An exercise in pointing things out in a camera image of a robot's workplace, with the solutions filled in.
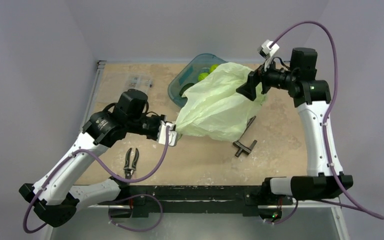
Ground light green plastic bag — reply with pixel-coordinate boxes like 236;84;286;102
175;62;268;142

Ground green fake apple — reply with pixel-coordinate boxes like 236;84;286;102
209;64;219;74

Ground green fake lime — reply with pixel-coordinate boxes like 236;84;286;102
197;72;209;82

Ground teal plastic bin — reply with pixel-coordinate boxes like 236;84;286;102
167;53;227;108

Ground dark green fake avocado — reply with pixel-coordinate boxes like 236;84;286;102
179;82;195;98

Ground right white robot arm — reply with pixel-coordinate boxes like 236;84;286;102
236;47;354;204

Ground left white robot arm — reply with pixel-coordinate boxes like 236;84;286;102
19;89;177;228

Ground clear plastic organizer box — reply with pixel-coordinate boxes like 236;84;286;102
104;73;154;100

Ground black metal clamp tool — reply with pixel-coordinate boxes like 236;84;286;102
233;115;258;158

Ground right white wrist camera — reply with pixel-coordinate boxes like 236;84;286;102
257;39;280;69

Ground black handled pliers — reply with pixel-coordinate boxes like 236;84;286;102
123;148;140;180

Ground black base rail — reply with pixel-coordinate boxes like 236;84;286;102
104;185;293;218

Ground aluminium frame rail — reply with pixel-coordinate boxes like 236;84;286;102
79;60;107;132

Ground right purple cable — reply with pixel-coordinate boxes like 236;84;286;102
269;21;384;221

